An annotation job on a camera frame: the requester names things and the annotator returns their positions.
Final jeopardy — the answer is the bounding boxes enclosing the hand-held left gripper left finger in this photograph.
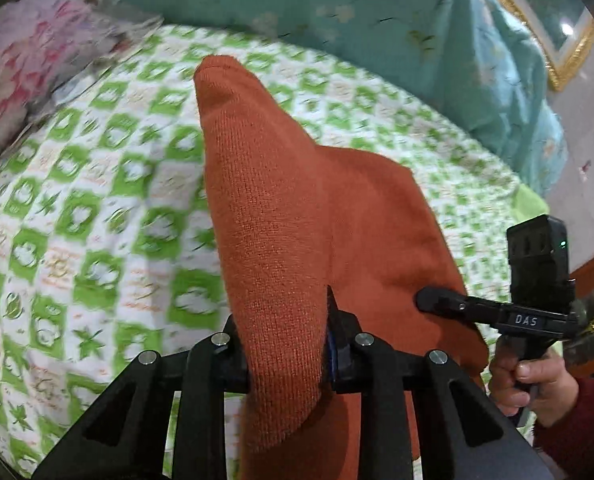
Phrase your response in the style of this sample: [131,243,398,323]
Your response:
[30,312,250,480]

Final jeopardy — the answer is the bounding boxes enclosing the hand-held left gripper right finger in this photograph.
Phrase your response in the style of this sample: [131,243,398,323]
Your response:
[324,285,558,480]

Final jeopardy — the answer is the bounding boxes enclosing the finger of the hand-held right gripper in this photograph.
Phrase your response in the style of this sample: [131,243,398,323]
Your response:
[414,286,502,328]

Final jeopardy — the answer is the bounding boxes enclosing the orange knit sweater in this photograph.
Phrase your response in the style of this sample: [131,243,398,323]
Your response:
[193,54,488,480]

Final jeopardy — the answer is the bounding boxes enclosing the person's right forearm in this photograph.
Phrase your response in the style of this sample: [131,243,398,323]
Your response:
[529,375,594,466]

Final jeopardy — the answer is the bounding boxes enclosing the person's right hand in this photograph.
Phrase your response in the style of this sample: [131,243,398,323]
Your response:
[487,342,580,428]

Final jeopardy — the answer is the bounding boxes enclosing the light green cloth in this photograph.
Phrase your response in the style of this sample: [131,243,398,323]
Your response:
[512,182,552,221]

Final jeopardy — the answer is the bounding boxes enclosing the green white printed bedsheet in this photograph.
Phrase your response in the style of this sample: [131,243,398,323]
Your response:
[0,25,552,480]

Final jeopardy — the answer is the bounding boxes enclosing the teal floral quilt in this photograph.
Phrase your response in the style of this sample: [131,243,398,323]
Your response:
[102,0,570,198]

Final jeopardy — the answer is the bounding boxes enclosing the pink floral pillow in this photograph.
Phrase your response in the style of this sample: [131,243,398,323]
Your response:
[0,0,165,176]

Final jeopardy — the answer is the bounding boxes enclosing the gold picture frame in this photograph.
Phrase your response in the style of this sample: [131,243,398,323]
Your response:
[469,0,594,93]

